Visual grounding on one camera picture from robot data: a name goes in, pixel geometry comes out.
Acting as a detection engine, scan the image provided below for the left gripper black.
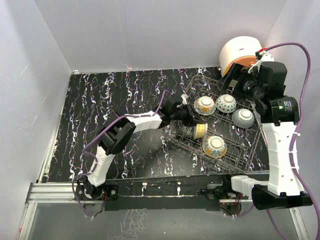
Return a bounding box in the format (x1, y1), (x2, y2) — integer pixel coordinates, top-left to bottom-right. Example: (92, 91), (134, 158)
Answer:
(170, 103), (206, 128)

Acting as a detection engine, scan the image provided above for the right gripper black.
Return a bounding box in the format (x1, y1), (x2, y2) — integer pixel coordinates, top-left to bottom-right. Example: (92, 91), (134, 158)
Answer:
(216, 63), (265, 103)

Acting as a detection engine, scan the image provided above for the yellow sun pattern bowl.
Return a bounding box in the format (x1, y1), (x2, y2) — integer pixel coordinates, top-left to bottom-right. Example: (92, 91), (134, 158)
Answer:
(193, 123), (208, 139)

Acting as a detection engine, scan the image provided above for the orange flower leaf bowl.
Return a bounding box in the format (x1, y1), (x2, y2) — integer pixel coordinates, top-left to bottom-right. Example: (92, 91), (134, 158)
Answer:
(193, 96), (216, 116)

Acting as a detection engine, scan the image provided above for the blue wave pattern bowl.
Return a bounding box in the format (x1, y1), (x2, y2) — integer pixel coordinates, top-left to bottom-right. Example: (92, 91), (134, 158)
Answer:
(215, 94), (237, 114)

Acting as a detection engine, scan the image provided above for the orange blue floral bowl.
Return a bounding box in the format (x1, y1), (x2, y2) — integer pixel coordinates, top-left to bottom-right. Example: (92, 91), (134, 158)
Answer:
(202, 135), (227, 159)

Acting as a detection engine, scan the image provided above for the red rim grey pattern bowl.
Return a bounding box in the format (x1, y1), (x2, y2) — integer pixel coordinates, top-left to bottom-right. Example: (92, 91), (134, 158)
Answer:
(231, 108), (255, 129)

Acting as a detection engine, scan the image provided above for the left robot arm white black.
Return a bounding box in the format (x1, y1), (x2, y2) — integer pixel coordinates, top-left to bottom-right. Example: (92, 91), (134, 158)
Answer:
(83, 94), (208, 200)

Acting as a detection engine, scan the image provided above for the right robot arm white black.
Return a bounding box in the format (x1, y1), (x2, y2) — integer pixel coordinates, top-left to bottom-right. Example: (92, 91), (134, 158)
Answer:
(218, 61), (313, 210)

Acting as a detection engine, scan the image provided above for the white round drawer cabinet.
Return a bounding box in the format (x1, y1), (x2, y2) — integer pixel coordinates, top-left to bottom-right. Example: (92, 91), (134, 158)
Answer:
(219, 36), (262, 77)

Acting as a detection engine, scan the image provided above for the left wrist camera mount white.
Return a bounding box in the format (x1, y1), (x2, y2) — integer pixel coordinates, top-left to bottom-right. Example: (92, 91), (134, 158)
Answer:
(181, 93), (189, 105)

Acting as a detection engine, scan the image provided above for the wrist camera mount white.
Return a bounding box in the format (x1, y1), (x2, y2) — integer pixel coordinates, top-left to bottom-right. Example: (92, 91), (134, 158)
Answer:
(181, 93), (189, 105)
(248, 47), (274, 75)

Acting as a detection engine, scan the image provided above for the grey wire dish rack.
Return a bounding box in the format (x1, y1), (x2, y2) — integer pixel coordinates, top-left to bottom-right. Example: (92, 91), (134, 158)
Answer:
(162, 76), (265, 174)

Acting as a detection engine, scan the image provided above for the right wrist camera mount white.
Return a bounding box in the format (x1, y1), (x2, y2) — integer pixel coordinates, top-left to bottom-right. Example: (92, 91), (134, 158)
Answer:
(248, 47), (274, 75)

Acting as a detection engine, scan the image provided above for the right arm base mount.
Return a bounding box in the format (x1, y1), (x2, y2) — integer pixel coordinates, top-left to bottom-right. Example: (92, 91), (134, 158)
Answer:
(198, 183), (254, 217)

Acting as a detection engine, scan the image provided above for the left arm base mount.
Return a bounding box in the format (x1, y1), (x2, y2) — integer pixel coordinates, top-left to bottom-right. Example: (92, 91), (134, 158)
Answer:
(75, 179), (120, 212)

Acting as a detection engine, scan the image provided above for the aluminium frame rail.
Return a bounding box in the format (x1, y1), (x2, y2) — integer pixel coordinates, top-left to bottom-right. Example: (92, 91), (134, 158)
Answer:
(18, 174), (311, 240)

